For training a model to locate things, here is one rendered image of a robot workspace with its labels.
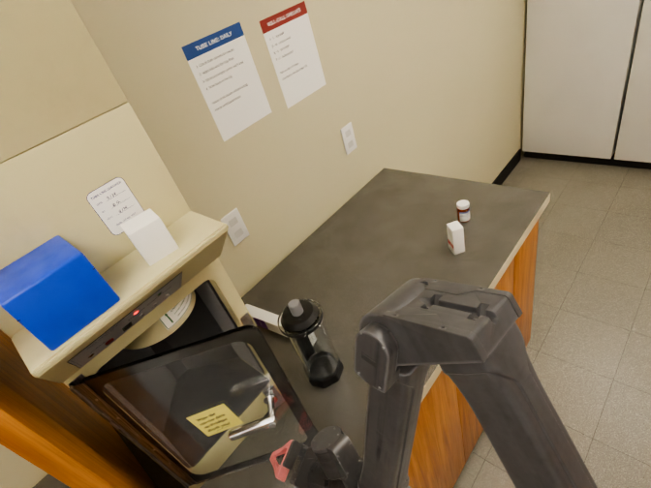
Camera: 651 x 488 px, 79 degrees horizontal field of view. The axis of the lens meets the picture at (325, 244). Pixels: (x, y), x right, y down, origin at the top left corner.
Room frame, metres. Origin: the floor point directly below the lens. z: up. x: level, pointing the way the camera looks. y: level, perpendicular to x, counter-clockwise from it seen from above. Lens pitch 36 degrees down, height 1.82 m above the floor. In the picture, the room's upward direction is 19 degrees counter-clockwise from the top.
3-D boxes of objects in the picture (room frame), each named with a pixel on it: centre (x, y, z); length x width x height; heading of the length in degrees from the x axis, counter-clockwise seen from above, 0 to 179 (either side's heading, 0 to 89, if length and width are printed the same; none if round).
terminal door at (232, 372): (0.45, 0.30, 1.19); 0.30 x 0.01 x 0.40; 88
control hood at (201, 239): (0.51, 0.30, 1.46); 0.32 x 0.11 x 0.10; 128
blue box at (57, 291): (0.46, 0.36, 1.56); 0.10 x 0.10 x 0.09; 38
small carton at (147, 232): (0.55, 0.25, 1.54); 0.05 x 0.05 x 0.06; 28
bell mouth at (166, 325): (0.65, 0.38, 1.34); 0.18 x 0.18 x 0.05
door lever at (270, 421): (0.42, 0.22, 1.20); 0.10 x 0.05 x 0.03; 88
